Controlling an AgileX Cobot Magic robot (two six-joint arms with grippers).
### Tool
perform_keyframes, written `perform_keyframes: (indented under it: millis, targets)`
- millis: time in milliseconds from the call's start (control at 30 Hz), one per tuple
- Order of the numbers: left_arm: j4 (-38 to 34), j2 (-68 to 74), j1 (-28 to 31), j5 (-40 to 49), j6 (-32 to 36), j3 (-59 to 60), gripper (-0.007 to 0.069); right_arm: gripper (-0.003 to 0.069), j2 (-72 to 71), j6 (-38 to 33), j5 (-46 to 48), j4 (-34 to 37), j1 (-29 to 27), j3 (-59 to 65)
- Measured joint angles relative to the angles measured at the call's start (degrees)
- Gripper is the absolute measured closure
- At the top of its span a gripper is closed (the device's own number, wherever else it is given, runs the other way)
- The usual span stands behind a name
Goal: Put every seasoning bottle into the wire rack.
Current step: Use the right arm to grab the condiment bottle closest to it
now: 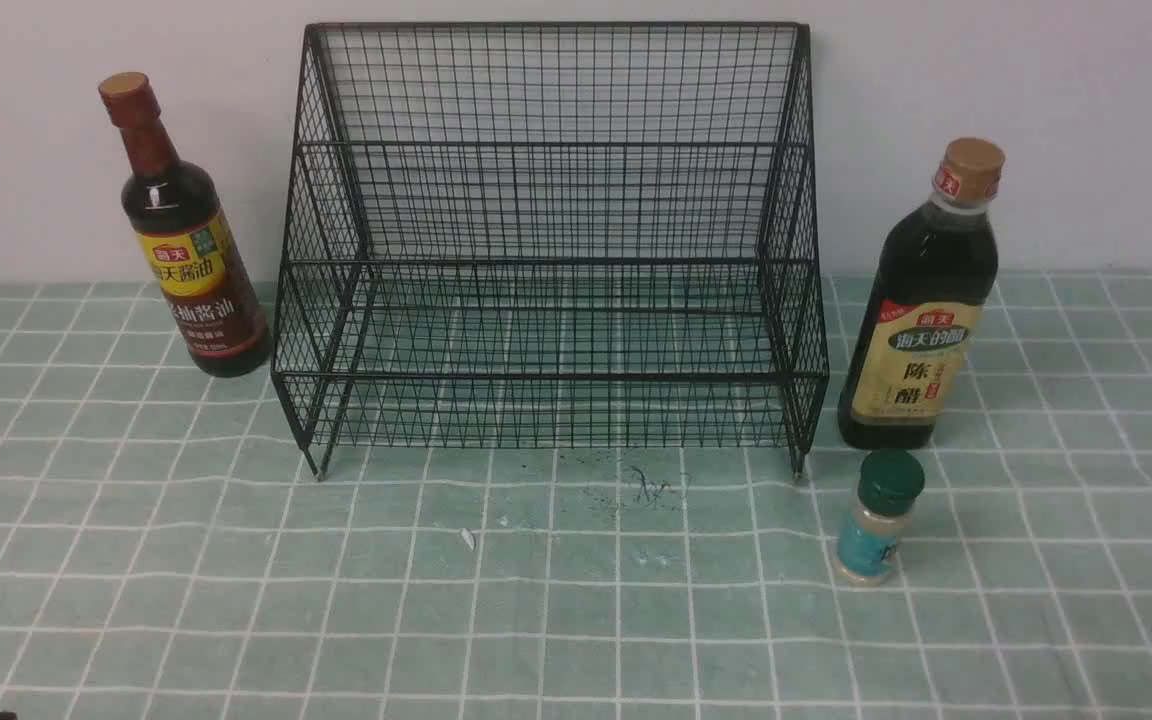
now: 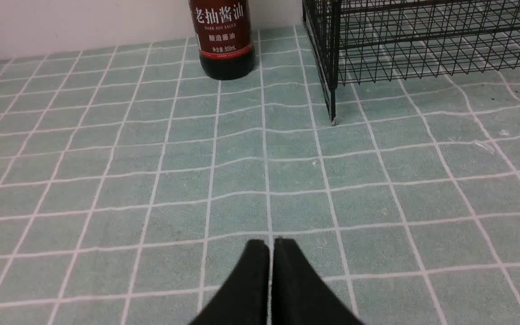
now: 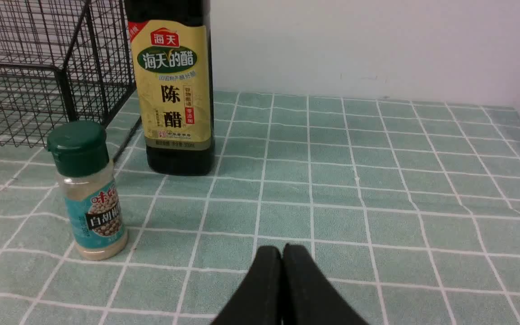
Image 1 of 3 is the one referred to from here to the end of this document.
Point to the dark soy sauce bottle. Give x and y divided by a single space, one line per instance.
184 234

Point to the green checkered tablecloth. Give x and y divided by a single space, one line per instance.
166 554

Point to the black wire mesh rack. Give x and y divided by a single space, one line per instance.
574 233

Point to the black vinegar bottle yellow label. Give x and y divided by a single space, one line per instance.
935 271

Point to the small green-capped seasoning bottle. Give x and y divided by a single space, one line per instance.
889 484

